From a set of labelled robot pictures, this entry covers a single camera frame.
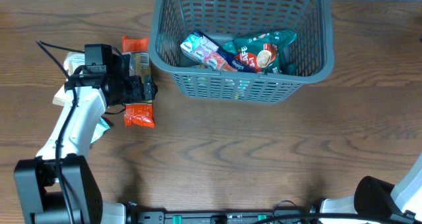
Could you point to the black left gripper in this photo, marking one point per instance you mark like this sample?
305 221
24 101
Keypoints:
139 93

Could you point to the orange biscuit pack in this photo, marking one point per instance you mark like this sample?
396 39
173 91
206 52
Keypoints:
138 113

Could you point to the Kleenex tissue multipack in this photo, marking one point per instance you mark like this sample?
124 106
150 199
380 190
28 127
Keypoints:
203 50

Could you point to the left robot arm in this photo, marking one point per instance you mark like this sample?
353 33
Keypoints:
57 186

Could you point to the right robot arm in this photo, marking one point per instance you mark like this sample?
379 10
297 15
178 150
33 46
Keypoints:
397 202

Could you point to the light green small packet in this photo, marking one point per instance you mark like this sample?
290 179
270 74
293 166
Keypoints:
101 127

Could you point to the beige paper pouch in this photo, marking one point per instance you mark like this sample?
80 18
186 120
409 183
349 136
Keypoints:
72 61

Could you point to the grey plastic basket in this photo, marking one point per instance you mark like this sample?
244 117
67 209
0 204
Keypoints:
312 52

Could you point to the green Nescafe coffee bag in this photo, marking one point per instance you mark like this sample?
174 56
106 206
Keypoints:
264 52

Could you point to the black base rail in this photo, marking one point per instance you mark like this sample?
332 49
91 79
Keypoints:
241 217

